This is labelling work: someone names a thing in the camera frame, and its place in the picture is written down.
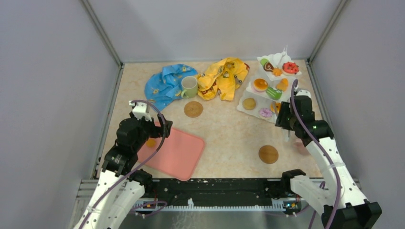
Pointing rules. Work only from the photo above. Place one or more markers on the orange glazed bun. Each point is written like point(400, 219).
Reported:
point(275, 107)

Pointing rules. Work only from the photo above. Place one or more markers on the pink cup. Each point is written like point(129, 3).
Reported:
point(301, 148)

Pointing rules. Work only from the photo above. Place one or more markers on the blue patterned cloth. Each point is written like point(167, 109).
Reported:
point(165, 87)

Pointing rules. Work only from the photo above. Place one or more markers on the yellow orange pastry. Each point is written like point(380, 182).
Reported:
point(260, 85)

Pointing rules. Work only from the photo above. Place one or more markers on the round tan muffin cake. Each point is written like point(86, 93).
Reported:
point(249, 104)

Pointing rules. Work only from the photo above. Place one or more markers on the green cake slice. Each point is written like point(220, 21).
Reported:
point(274, 93)

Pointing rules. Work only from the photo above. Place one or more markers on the woven rattan coaster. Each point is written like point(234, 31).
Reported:
point(193, 109)

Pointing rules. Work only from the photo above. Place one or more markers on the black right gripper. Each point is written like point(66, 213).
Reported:
point(281, 121)

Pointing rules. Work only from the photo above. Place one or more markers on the brown heart cookie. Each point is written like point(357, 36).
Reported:
point(268, 67)

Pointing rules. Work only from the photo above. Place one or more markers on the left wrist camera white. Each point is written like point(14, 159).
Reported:
point(140, 110)

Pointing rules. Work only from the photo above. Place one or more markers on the red orange donut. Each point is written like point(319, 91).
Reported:
point(290, 68)

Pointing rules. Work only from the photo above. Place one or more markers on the pink plastic tray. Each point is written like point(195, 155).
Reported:
point(178, 156)

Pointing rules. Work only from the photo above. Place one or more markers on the metal tongs white handle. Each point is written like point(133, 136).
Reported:
point(285, 133)

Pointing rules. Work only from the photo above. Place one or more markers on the round wooden coaster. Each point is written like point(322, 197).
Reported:
point(268, 154)

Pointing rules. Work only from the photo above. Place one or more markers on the purple sprinkled donut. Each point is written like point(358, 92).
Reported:
point(265, 113)

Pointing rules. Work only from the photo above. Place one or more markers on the orange swirl cookie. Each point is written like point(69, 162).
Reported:
point(277, 72)

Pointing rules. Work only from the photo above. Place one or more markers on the green round macaron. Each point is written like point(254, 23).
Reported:
point(263, 61)

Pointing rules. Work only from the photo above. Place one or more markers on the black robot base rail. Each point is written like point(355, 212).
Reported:
point(223, 192)

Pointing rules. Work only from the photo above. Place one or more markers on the green mug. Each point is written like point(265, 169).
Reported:
point(189, 86)

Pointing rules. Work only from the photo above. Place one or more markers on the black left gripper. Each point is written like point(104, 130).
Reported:
point(158, 131)

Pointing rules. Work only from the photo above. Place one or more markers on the yellow patterned cloth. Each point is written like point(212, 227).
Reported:
point(222, 79)

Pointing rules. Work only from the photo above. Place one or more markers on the white tiered dessert stand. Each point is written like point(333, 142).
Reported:
point(261, 98)

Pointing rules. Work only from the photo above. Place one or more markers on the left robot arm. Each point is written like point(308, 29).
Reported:
point(120, 183)

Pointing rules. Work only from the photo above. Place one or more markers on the round yellow cracker biscuit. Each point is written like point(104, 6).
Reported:
point(284, 82)

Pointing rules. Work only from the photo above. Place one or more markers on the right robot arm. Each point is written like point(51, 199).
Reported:
point(342, 205)

